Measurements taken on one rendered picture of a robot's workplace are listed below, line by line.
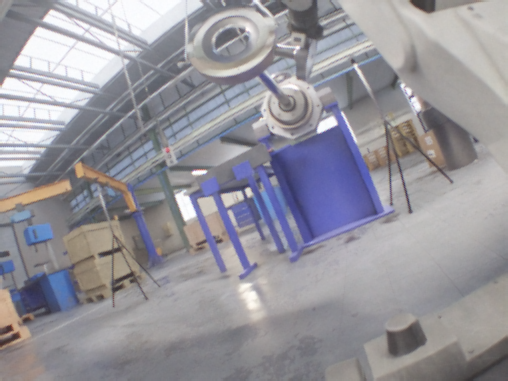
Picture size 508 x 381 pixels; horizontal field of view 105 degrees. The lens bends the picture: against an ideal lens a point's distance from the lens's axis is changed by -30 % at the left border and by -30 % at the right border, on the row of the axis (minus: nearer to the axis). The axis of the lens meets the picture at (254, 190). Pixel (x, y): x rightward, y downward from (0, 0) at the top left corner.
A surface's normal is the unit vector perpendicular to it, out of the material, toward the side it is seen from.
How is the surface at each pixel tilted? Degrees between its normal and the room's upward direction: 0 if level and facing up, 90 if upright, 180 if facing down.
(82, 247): 90
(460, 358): 45
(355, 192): 90
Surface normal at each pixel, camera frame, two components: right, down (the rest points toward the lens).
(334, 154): -0.32, 0.07
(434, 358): -0.40, -0.65
